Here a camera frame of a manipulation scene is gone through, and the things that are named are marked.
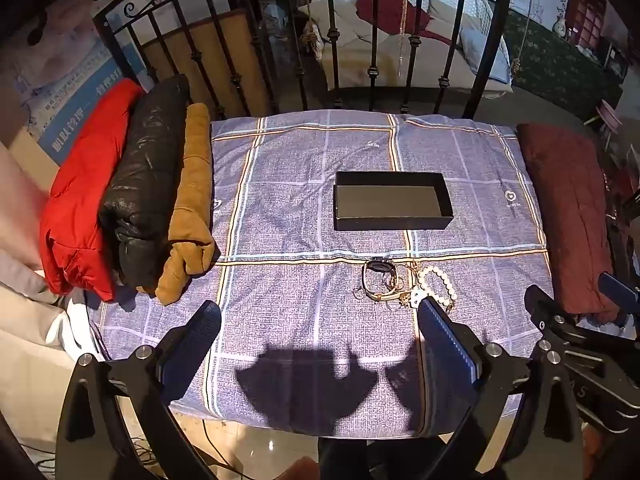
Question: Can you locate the white cloth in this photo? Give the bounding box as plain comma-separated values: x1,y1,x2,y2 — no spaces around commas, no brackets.
0,280,108,461

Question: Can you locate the black iron headboard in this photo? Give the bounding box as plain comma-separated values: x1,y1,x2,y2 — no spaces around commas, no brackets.
94,0,517,122

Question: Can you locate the white pearl bracelet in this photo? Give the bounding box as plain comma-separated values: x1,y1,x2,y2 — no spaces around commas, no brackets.
417,267,459,312

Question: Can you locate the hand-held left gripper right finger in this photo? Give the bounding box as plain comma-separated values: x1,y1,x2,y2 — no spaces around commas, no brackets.
419,297,584,480

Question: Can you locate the black cable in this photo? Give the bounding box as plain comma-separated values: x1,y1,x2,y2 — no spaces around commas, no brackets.
27,437,168,477

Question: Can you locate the black quilted jacket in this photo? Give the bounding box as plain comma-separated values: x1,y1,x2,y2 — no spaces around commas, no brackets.
97,75,192,289

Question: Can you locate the red puffer jacket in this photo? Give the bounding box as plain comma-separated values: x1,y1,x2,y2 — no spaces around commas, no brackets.
39,79,146,303

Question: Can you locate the hanging tassel cord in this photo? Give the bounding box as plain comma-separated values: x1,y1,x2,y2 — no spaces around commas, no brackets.
397,0,410,77

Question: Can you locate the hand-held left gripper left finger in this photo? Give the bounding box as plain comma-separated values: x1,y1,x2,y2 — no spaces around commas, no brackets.
56,300,223,480

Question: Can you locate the wall poster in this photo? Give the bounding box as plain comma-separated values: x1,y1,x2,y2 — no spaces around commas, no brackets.
0,0,143,163

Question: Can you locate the dark red cloth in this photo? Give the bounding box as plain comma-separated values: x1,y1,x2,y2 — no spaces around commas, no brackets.
357,0,437,42

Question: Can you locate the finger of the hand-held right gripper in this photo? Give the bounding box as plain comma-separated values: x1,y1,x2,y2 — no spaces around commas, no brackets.
524,284,640,354
598,271,640,317

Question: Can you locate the black rectangular box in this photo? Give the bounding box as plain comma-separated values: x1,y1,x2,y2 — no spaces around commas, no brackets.
333,171,454,232

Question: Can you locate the green patterned carpet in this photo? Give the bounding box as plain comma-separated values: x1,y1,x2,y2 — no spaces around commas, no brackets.
501,6,627,122

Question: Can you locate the wooden board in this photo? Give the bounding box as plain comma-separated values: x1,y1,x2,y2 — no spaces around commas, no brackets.
141,9,252,121

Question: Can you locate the brown fleece garment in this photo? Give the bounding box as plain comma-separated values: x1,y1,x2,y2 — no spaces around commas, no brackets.
136,102,219,307

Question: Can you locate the hanging rope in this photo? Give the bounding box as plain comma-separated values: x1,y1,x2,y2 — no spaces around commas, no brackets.
511,0,540,77

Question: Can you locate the blue plaid bedsheet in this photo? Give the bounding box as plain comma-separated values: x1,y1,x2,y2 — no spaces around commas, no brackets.
87,110,556,436

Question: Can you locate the gold chain necklace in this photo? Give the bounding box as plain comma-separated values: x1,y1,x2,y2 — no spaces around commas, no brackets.
385,260,427,307

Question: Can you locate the white cushioned swing bed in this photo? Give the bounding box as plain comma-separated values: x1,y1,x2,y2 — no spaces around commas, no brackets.
299,0,516,97

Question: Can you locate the maroon quilted blanket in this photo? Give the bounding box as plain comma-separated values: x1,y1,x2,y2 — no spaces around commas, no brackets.
515,122,624,324

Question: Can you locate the red shelf unit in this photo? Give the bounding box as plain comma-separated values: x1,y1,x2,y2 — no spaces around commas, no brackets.
567,0,607,47

